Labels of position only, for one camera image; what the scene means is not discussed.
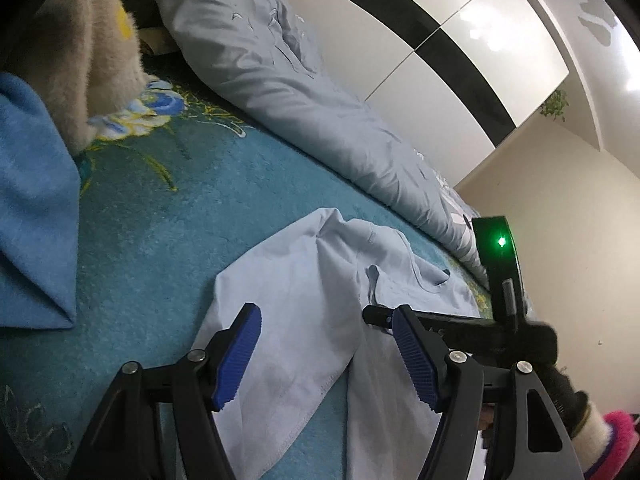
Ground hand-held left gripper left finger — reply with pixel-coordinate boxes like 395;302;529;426
67;302;263;480

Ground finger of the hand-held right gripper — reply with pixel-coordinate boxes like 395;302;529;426
362;303;494;349

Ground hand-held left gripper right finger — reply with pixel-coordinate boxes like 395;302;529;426
391;305;586;480

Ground light blue shirt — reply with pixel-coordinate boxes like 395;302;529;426
192;207;485;480

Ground person's right forearm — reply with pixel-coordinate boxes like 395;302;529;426
569;399;640;480

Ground person's right hand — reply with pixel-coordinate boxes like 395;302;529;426
541;363;592;435

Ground teal floral bed blanket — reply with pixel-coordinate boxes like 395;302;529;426
0;74;497;480

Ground grey-blue duvet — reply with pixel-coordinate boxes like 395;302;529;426
134;0;490;288

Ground blue folded cloth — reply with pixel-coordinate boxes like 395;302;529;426
0;72;82;331

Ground white and black wardrobe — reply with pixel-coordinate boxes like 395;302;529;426
272;0;572;150

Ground beige plush toy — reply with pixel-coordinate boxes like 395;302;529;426
0;0;162;157

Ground green wall plant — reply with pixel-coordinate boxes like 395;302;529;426
539;89;571;124

